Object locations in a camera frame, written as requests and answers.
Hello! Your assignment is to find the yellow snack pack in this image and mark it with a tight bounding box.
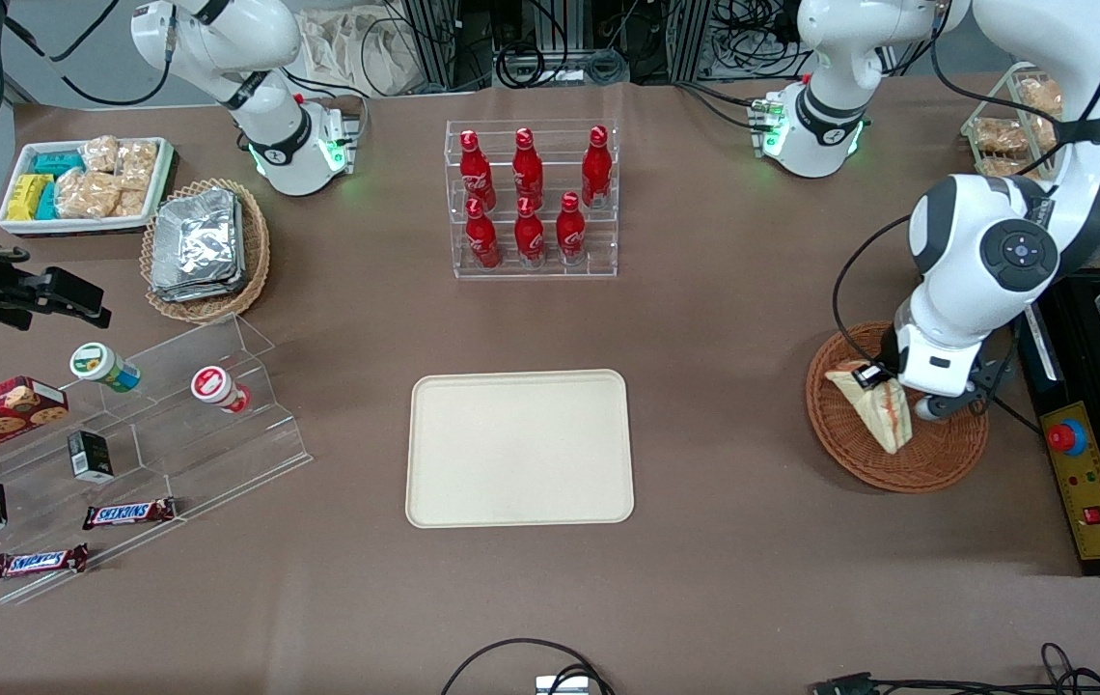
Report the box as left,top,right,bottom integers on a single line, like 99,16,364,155
7,174,55,222

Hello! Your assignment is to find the red lid cup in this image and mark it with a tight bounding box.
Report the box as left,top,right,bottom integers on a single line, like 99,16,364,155
190,366,253,415

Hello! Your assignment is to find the black connector with cables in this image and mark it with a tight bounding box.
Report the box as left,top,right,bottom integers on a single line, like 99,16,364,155
809,641,1100,695

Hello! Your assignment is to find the beige plastic tray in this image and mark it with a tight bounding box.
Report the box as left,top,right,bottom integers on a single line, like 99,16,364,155
405,369,636,529

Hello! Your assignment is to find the black looped cable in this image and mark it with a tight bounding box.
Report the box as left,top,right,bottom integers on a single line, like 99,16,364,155
439,637,617,695

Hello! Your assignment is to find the clear acrylic bottle rack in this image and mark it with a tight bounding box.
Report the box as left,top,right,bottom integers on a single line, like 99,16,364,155
444,118,620,281

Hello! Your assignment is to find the black table cable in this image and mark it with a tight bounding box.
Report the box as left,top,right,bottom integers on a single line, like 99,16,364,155
984,386,1043,435

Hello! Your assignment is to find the beige cloth bag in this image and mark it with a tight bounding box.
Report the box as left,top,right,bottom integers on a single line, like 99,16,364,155
297,8,427,98

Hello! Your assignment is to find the triangle sandwich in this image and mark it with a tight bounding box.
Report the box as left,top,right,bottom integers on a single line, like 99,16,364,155
824,362,916,456

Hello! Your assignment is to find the green lid cup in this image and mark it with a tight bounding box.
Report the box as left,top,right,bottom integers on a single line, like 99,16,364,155
69,342,142,393

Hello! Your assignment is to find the red emergency stop button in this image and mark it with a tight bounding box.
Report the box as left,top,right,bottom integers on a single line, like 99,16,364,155
1047,418,1089,458

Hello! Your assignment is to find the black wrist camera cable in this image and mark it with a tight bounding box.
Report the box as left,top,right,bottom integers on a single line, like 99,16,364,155
832,214,916,366

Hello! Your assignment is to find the silver foil pouch stack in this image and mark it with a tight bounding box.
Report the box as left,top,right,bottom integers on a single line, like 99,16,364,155
149,187,246,303

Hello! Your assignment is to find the clear bagged bread pack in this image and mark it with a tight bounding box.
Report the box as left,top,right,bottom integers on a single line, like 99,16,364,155
974,119,1031,156
978,157,1044,181
1017,75,1064,119

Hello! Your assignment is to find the clear acrylic stepped display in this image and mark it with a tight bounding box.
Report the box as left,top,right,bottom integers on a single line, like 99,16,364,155
0,313,313,606

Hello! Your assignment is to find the brown round wicker basket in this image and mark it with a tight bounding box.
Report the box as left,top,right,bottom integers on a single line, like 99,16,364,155
806,321,990,494

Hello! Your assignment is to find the yellow control panel box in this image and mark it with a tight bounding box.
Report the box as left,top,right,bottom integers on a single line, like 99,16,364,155
1039,400,1100,562

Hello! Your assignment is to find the brown snickers bar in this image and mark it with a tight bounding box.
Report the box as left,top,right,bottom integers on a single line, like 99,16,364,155
81,496,179,531
0,542,91,583

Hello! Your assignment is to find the coiled black cable bundle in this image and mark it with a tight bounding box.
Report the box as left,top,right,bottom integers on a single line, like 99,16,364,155
496,42,630,90

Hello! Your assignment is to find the white wire rack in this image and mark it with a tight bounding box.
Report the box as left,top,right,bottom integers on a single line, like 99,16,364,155
959,58,1100,263

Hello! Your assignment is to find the tan oval wicker basket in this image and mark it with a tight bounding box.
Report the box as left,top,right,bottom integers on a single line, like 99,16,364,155
140,179,272,325

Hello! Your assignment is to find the aluminium profile frame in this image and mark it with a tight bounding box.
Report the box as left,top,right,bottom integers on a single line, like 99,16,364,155
399,0,495,91

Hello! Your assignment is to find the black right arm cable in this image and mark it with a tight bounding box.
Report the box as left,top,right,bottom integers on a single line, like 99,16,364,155
2,0,177,109

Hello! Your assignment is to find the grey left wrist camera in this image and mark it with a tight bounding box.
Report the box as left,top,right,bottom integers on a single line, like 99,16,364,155
914,386,992,423

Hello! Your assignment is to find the red cola bottle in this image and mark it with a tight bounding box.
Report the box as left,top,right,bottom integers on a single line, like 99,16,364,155
580,125,614,209
458,129,497,209
513,196,547,267
512,126,545,209
464,198,504,270
555,191,588,263

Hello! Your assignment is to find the white rectangular snack tray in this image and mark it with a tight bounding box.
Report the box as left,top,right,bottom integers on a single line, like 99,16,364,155
0,136,176,238

